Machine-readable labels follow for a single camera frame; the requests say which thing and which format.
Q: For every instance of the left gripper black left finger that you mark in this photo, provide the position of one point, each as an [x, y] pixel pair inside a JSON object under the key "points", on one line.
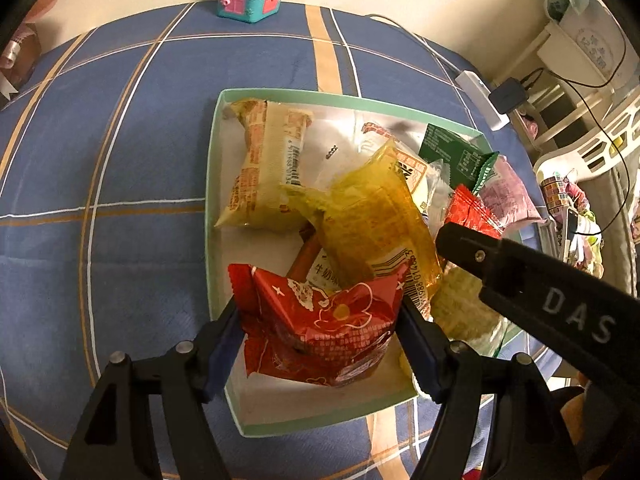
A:
{"points": [[114, 438]]}

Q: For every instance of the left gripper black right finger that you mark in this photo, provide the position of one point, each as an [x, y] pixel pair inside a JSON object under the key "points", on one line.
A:
{"points": [[528, 438]]}

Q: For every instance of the green pea cracker packet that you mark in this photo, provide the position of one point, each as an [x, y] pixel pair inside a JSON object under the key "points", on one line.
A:
{"points": [[456, 308]]}

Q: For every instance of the pink snack packet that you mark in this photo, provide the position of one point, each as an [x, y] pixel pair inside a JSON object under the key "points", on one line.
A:
{"points": [[505, 195]]}

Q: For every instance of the white red-print snack packet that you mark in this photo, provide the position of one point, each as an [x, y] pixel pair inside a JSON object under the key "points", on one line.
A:
{"points": [[466, 209]]}

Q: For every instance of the green biscuit packet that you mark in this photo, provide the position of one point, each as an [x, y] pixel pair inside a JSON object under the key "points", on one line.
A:
{"points": [[463, 163]]}

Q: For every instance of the red candy snack packet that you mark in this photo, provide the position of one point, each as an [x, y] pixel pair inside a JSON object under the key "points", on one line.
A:
{"points": [[297, 331]]}

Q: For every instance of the orange cake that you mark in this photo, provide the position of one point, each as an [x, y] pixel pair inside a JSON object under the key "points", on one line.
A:
{"points": [[369, 227]]}

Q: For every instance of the red milk biscuit packet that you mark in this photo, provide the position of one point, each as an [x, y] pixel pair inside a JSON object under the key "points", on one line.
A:
{"points": [[311, 265]]}

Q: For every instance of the beige bread packet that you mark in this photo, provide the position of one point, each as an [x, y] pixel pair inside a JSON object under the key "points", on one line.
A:
{"points": [[274, 136]]}

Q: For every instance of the cream bun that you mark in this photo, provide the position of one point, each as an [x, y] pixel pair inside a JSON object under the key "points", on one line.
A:
{"points": [[429, 191]]}

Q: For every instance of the pile of colourful trinkets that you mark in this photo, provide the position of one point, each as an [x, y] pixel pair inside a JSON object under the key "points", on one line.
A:
{"points": [[579, 236]]}

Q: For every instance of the white lattice shelf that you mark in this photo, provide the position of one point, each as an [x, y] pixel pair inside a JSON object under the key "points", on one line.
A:
{"points": [[587, 133]]}

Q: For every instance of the blue plaid tablecloth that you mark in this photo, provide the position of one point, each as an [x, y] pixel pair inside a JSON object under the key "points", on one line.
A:
{"points": [[102, 203]]}

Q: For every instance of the black power adapter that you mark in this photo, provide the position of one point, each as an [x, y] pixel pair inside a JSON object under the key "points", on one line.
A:
{"points": [[508, 96]]}

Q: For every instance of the white tray with green rim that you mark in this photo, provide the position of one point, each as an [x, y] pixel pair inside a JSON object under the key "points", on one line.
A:
{"points": [[264, 406]]}

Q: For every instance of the white power strip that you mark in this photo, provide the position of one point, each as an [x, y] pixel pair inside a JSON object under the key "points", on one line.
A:
{"points": [[478, 93]]}

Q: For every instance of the white desk calendar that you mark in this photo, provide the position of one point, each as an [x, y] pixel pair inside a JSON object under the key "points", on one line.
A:
{"points": [[592, 27]]}

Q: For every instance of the pink flower bouquet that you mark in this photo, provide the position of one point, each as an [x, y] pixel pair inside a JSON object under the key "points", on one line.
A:
{"points": [[21, 53]]}

